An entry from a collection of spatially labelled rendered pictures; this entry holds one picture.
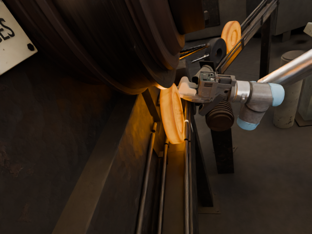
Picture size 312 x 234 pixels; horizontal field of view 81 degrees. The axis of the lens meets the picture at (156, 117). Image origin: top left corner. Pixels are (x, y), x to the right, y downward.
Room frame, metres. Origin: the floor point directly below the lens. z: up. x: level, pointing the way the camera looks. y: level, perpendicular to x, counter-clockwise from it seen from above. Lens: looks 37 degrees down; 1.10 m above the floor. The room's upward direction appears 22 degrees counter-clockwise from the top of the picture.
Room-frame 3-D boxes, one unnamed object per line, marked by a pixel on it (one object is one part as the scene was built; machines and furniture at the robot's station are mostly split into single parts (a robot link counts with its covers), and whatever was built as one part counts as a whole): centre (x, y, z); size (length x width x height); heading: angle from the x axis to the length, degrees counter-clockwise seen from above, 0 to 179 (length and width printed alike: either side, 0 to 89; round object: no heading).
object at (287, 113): (0.81, -0.83, 0.26); 0.12 x 0.12 x 0.52
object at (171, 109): (0.44, -0.05, 0.75); 0.18 x 0.03 x 0.18; 159
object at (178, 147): (0.46, -0.06, 0.66); 0.19 x 0.07 x 0.01; 158
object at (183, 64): (0.66, -0.13, 0.68); 0.11 x 0.08 x 0.24; 68
